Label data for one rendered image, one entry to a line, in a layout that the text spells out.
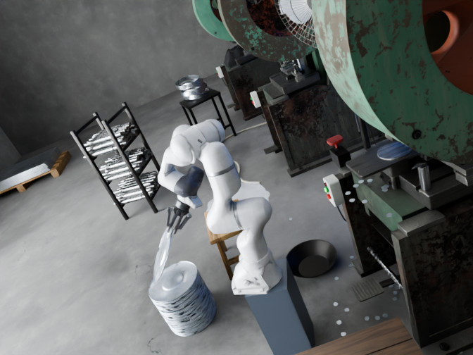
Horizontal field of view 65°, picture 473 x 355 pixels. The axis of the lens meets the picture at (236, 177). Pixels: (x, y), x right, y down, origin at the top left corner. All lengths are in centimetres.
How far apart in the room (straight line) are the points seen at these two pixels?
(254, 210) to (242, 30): 148
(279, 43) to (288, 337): 179
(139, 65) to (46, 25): 174
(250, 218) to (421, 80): 75
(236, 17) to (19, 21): 607
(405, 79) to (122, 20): 718
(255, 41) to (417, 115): 179
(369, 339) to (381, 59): 97
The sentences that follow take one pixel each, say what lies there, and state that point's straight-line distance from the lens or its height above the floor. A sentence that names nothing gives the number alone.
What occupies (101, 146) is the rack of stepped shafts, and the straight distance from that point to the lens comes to 340.
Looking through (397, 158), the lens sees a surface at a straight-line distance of 149.
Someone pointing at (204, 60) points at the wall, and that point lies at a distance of 790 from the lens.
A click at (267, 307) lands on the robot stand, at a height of 37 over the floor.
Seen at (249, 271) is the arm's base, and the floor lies 55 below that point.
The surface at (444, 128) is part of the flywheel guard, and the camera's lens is 99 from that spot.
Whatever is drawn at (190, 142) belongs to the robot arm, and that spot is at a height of 111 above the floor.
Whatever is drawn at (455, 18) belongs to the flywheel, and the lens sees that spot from 104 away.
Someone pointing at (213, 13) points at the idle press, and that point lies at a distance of 434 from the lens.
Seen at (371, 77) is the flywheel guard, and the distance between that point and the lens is 85.
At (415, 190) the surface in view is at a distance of 147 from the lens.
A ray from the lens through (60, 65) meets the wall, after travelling 812.
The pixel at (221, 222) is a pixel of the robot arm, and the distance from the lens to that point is 140.
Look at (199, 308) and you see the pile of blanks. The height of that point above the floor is 13.
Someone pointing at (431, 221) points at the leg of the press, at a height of 64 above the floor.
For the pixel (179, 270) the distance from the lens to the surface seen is 220.
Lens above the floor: 155
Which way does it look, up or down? 27 degrees down
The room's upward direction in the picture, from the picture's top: 23 degrees counter-clockwise
